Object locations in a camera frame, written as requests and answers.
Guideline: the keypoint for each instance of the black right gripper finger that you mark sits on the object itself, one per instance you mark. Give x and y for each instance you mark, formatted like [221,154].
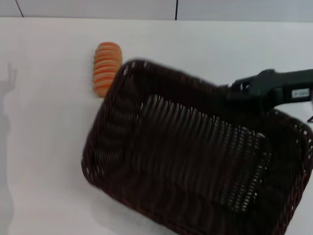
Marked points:
[240,98]
[240,82]

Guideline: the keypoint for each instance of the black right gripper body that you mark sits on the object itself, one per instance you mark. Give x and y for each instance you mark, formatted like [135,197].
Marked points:
[281,85]

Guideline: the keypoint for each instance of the dark brown wicker basket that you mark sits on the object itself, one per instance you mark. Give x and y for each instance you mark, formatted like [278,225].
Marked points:
[185,151]

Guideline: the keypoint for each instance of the orange striped bread roll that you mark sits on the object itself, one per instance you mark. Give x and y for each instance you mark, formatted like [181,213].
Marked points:
[106,66]

